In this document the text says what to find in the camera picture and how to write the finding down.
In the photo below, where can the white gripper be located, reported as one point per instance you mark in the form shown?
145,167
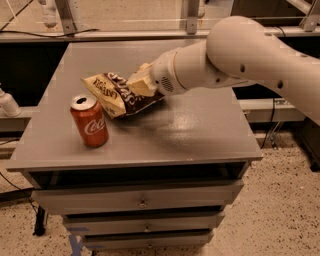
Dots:
162,75

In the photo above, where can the brown chip bag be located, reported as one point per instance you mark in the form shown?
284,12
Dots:
133,103

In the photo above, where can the yellow chip bag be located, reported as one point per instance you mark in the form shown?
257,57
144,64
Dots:
105,92

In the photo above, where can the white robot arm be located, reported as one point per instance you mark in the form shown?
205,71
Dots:
237,52

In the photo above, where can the red coke can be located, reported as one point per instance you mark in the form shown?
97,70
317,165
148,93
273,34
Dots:
88,116

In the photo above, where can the grey drawer cabinet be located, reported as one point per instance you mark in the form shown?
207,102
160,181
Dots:
163,177

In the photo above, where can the white pipe at left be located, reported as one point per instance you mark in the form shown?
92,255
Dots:
8,104

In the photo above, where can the metal frame rail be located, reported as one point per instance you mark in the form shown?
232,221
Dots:
97,35

